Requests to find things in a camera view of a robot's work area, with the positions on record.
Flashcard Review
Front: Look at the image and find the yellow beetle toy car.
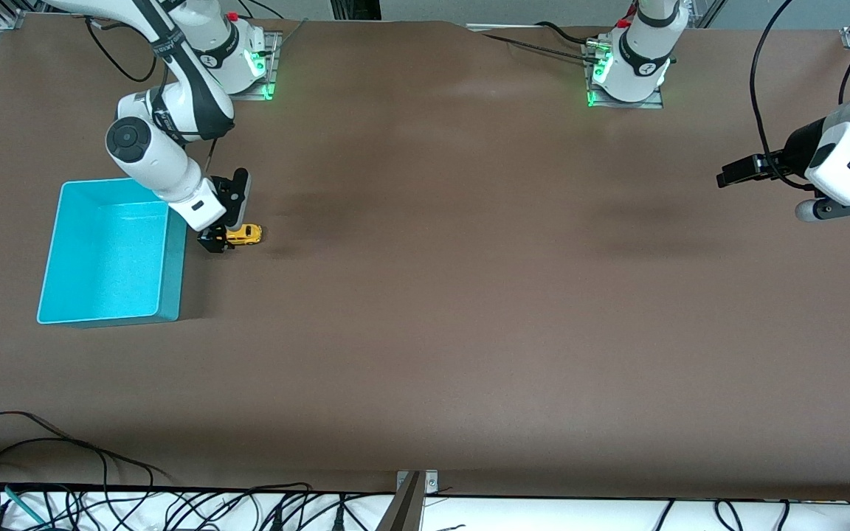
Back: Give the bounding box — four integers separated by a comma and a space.
222, 223, 263, 247

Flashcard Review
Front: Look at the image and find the cyan plastic bin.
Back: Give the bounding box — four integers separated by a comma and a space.
36, 177, 189, 327

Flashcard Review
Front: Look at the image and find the grey metal bar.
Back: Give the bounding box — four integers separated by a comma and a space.
375, 472, 424, 531

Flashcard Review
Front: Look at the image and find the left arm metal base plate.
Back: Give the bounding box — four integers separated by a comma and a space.
581, 41, 666, 110

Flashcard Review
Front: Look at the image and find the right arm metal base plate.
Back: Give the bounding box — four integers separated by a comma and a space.
196, 31, 282, 101

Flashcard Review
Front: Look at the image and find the black table cable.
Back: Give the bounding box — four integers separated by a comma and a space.
534, 21, 592, 45
480, 32, 603, 63

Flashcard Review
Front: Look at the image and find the teal cable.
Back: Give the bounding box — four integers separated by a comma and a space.
4, 485, 46, 526

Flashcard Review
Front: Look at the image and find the metal table bracket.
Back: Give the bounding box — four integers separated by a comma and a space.
395, 470, 439, 495

